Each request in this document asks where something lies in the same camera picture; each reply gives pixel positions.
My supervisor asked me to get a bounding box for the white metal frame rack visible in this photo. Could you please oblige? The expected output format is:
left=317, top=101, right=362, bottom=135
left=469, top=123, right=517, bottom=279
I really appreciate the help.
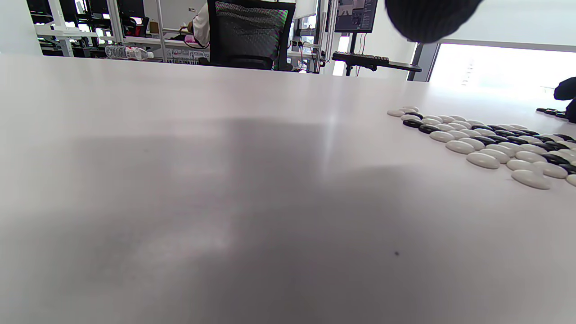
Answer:
left=34, top=0, right=167, bottom=59

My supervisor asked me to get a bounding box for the black computer monitor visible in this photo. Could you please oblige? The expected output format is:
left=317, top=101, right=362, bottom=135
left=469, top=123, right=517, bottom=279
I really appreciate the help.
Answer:
left=334, top=0, right=378, bottom=34

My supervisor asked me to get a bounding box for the grey window pillar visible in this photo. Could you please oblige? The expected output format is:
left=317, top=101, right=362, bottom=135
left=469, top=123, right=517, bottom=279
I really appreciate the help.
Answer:
left=407, top=43, right=439, bottom=82

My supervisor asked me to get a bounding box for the white roller blind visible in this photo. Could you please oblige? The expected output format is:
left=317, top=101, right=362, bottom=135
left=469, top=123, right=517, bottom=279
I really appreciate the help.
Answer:
left=439, top=0, right=576, bottom=52

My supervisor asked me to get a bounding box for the cluster of black go stones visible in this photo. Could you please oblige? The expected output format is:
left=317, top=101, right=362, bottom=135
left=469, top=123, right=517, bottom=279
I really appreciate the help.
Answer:
left=535, top=107, right=568, bottom=119

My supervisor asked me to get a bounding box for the pile of mixed go stones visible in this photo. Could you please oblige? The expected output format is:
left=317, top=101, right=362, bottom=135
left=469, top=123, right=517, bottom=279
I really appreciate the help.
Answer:
left=387, top=106, right=576, bottom=190

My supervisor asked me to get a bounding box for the black mesh office chair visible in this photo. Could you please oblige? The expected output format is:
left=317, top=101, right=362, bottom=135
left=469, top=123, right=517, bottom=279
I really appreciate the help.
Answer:
left=198, top=0, right=297, bottom=71

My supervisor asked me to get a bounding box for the black monitor stand pole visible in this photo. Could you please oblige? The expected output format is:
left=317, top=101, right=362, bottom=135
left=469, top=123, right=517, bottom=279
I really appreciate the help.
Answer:
left=346, top=32, right=359, bottom=77

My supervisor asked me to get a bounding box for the aluminium frame post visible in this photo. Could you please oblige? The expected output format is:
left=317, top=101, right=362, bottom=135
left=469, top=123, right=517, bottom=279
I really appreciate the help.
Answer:
left=315, top=0, right=338, bottom=75

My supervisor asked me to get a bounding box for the black keyboard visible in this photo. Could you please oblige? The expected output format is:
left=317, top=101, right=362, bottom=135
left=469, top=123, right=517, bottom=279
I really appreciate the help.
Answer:
left=333, top=51, right=390, bottom=64

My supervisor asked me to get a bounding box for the clear plastic water bottle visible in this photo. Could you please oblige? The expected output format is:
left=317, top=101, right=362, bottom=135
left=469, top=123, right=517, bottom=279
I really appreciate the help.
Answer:
left=105, top=44, right=154, bottom=61

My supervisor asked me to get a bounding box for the person's left hand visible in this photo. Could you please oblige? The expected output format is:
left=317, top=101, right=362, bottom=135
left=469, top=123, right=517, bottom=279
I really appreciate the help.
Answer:
left=385, top=0, right=484, bottom=44

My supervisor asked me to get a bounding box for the person's right hand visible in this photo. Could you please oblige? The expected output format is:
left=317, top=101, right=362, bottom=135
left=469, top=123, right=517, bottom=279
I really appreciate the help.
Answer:
left=553, top=76, right=576, bottom=123

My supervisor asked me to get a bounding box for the dark background monitor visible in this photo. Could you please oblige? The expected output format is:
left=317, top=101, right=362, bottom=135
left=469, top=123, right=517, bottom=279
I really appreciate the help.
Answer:
left=88, top=0, right=145, bottom=18

